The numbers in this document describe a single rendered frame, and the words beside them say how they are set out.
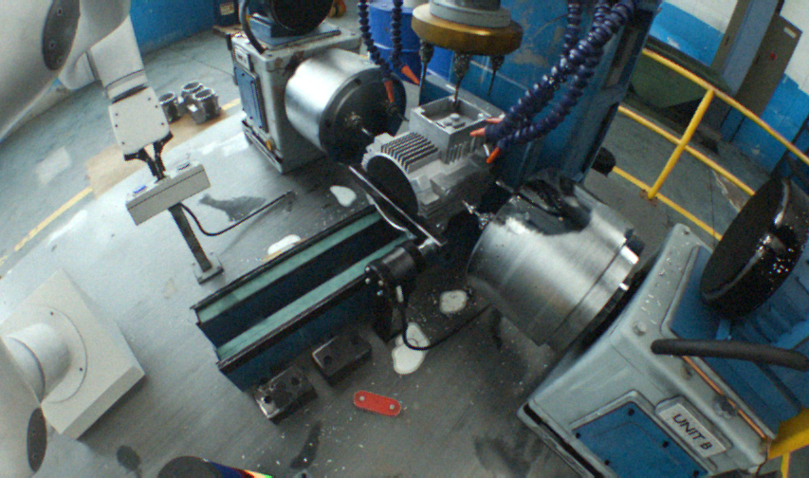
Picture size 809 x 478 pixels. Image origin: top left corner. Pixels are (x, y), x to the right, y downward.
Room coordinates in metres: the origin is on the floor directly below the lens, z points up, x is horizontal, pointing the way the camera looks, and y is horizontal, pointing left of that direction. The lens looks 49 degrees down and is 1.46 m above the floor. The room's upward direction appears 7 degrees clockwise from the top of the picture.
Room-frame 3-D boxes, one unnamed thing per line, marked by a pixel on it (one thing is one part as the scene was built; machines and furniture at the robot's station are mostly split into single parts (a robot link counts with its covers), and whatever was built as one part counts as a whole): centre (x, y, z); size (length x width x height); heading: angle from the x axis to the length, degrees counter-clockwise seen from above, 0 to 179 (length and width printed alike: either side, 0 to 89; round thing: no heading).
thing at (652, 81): (3.92, -3.14, 0.43); 1.20 x 0.94 x 0.85; 59
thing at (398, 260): (0.43, -0.14, 0.92); 0.45 x 0.13 x 0.24; 136
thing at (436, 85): (0.68, -0.14, 0.97); 0.30 x 0.11 x 0.34; 46
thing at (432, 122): (0.59, -0.06, 1.11); 0.12 x 0.11 x 0.07; 136
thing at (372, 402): (0.16, 0.01, 0.81); 0.09 x 0.03 x 0.02; 81
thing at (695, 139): (3.52, -3.66, 0.02); 0.70 x 0.50 x 0.05; 149
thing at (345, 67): (0.81, 0.22, 1.04); 0.37 x 0.25 x 0.25; 46
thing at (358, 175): (0.46, 0.03, 1.01); 0.26 x 0.04 x 0.03; 46
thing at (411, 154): (0.56, -0.03, 1.02); 0.20 x 0.19 x 0.19; 136
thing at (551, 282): (0.34, -0.27, 1.04); 0.41 x 0.25 x 0.25; 46
